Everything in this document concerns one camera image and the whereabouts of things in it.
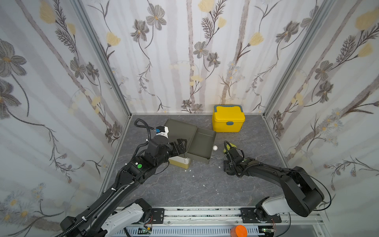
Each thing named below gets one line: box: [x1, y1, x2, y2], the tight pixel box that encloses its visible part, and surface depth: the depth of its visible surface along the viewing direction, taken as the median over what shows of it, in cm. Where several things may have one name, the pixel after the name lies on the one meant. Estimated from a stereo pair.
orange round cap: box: [230, 224, 248, 237], surface depth 63 cm
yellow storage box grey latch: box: [212, 104, 246, 133], surface depth 104 cm
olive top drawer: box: [186, 126, 217, 165], surface depth 87 cm
